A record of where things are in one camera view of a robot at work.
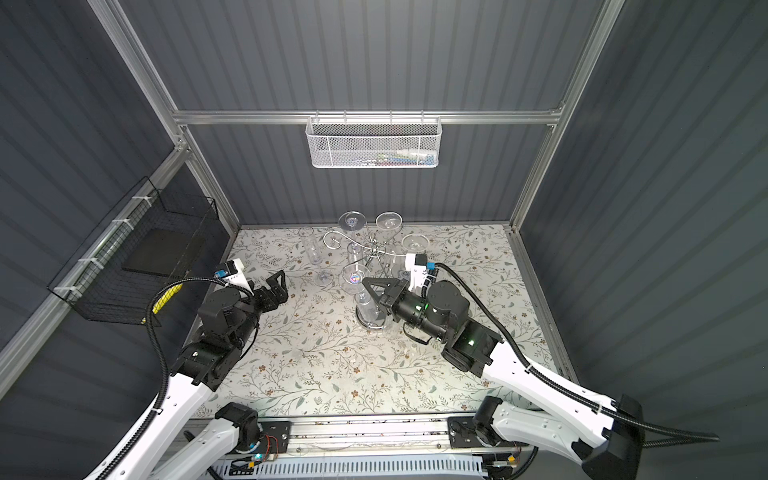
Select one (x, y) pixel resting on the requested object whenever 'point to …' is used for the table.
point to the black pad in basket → (165, 253)
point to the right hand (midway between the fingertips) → (363, 287)
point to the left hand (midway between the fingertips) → (268, 277)
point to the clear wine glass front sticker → (351, 282)
